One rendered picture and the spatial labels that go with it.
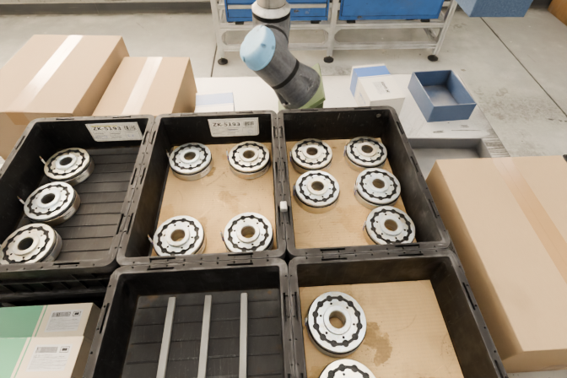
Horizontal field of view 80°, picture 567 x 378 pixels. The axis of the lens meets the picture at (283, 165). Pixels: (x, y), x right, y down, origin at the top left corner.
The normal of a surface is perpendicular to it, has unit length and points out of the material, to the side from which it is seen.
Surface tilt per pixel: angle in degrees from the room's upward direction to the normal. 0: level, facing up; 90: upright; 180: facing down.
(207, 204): 0
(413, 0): 90
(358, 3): 90
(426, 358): 0
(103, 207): 0
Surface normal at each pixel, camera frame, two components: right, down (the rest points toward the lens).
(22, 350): 0.00, -0.65
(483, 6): 0.04, 0.76
